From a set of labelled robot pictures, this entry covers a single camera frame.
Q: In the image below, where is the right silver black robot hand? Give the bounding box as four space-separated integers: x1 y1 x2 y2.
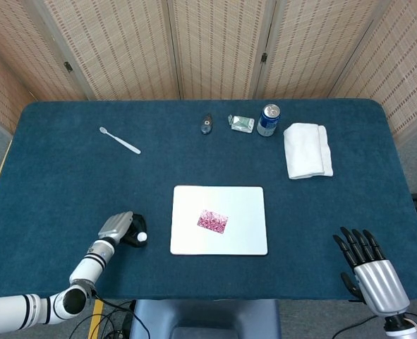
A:
332 226 411 318

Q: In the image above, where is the blue soda can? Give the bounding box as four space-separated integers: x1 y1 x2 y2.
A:
256 103 282 138

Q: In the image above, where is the blue-grey robot torso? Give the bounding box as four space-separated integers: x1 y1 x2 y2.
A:
128 299 282 339

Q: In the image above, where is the green silver foil packet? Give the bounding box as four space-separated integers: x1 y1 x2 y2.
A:
227 114 256 134

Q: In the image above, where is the small dark oval gadget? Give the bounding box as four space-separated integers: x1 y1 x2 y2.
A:
200 112 214 136

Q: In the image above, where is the white plastic spoon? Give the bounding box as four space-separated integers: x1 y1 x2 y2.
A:
99 126 142 155

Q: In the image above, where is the black cable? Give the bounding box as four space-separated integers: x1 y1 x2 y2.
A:
334 314 387 339
68 296 151 339

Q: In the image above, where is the pink patterned packet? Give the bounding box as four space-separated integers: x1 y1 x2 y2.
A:
196 209 229 234

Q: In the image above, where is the folded white towel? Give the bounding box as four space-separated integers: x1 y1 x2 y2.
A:
283 122 334 180

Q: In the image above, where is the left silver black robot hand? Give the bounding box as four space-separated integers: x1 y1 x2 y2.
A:
97 210 148 247

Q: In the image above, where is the blue table cloth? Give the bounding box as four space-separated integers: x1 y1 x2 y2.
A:
0 98 417 301

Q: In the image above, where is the bamboo folding screen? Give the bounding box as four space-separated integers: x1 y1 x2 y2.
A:
0 0 417 137

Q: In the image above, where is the white rectangular board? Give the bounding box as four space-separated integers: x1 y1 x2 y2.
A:
169 185 269 256

